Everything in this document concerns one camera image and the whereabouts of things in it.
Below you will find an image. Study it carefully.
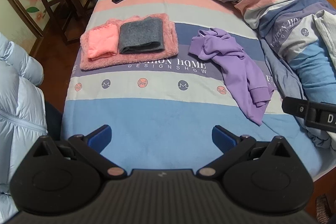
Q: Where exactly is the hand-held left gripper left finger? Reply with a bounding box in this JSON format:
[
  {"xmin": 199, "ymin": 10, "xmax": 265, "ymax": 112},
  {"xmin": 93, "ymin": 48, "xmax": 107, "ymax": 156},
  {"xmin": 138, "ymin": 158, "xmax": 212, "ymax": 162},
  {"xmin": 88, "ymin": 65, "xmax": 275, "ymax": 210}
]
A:
[{"xmin": 31, "ymin": 124, "xmax": 128, "ymax": 180}]

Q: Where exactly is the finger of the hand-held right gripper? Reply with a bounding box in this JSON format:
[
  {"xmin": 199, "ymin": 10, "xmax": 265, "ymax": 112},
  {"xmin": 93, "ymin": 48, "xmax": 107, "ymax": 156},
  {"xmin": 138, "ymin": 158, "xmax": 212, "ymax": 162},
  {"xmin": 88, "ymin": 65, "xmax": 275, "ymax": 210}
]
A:
[{"xmin": 282, "ymin": 96, "xmax": 311, "ymax": 120}]

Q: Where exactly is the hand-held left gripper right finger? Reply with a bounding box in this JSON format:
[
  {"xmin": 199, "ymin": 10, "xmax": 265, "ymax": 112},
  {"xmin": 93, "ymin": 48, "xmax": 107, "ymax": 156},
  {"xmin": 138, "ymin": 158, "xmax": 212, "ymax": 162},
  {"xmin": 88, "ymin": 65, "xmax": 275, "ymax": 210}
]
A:
[{"xmin": 196, "ymin": 125, "xmax": 294, "ymax": 180}]

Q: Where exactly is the purple sweatshirt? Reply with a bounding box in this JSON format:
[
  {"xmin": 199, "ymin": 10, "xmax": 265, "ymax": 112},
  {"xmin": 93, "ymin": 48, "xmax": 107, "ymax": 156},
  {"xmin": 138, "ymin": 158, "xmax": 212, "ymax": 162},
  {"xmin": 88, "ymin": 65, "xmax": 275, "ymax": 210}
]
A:
[{"xmin": 188, "ymin": 28, "xmax": 275, "ymax": 126}]

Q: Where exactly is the striped bed sheet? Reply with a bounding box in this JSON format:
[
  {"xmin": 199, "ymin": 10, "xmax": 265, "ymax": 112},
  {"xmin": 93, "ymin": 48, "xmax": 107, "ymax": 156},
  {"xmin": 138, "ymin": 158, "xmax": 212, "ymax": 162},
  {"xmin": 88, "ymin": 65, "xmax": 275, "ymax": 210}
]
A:
[{"xmin": 62, "ymin": 0, "xmax": 336, "ymax": 180}]

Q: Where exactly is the light blue puffer jacket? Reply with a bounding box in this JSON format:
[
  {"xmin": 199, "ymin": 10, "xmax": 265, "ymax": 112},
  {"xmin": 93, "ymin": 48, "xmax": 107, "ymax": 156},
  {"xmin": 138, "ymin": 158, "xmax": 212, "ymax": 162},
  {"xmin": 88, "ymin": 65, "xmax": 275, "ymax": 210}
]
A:
[{"xmin": 0, "ymin": 32, "xmax": 48, "ymax": 214}]

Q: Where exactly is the pink fluffy folded garment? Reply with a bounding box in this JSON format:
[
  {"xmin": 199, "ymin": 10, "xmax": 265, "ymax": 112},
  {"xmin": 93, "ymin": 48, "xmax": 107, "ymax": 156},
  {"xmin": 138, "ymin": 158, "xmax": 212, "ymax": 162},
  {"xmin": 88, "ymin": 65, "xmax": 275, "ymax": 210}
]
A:
[{"xmin": 79, "ymin": 13, "xmax": 179, "ymax": 71}]

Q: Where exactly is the light pink folded garment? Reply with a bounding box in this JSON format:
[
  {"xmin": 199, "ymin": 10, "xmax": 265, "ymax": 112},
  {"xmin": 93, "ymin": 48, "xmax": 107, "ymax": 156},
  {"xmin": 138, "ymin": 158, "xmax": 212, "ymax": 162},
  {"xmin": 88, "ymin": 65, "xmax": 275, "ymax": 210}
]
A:
[{"xmin": 87, "ymin": 25, "xmax": 119, "ymax": 59}]

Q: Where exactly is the grey folded garment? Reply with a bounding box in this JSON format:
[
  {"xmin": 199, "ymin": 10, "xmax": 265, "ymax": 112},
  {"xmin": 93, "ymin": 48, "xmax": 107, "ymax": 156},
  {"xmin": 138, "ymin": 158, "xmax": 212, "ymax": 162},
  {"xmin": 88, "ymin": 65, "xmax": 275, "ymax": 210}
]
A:
[{"xmin": 119, "ymin": 17, "xmax": 164, "ymax": 54}]

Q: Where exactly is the floral sliding door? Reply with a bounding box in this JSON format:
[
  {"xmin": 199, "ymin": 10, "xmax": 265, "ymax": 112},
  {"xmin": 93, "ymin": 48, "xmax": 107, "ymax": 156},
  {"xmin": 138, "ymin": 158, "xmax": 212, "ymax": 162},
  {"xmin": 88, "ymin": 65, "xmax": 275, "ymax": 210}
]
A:
[{"xmin": 0, "ymin": 0, "xmax": 50, "ymax": 56}]

